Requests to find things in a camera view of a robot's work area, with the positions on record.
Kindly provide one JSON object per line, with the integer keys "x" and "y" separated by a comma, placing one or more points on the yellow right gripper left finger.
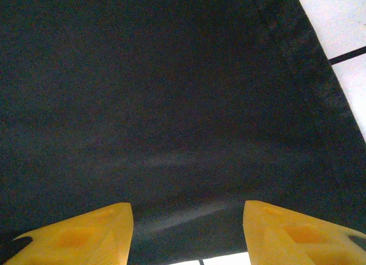
{"x": 85, "y": 242}

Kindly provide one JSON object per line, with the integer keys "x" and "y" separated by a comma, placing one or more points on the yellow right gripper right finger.
{"x": 297, "y": 242}

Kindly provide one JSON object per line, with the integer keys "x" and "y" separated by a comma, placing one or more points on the black t-shirt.
{"x": 171, "y": 90}

